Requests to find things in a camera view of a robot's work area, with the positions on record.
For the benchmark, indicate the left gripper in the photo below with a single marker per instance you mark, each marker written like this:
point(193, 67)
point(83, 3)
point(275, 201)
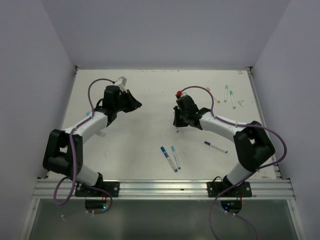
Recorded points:
point(133, 103)

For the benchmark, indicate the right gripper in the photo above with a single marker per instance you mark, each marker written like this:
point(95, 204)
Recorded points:
point(177, 122)

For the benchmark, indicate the peach capped marker pen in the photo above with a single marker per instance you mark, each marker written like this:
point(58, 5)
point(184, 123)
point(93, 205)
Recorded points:
point(215, 99)

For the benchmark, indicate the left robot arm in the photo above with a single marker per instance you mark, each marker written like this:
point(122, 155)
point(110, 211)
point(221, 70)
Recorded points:
point(64, 150)

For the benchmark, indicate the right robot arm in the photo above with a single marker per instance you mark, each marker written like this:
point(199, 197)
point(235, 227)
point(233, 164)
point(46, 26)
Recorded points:
point(252, 144)

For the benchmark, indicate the light blue capped marker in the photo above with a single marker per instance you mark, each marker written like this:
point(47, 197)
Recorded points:
point(176, 157)

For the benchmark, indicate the dark blue capped marker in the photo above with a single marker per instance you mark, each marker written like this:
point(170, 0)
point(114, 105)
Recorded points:
point(171, 163)

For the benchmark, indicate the green capped marker left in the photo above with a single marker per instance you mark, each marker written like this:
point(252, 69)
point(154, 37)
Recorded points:
point(225, 93)

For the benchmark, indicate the green capped marker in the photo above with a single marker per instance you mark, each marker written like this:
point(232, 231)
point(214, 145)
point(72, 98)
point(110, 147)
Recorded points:
point(232, 99)
point(225, 93)

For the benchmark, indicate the green capped marker right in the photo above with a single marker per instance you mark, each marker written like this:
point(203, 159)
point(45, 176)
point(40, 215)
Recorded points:
point(232, 99)

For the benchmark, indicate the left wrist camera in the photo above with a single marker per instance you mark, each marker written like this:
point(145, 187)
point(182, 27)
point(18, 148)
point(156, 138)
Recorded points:
point(121, 83)

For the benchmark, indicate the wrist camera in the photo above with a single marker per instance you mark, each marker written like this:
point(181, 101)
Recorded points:
point(179, 94)
point(121, 83)

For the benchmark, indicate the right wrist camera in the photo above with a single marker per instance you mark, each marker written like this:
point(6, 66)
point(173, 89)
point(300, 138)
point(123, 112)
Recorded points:
point(179, 94)

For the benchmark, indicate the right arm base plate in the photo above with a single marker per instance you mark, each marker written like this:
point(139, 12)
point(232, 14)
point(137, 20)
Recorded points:
point(220, 187)

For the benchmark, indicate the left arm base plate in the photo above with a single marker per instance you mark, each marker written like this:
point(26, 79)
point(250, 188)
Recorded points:
point(101, 190)

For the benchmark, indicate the aluminium rail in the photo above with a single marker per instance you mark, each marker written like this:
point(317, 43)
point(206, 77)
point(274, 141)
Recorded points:
point(265, 189)

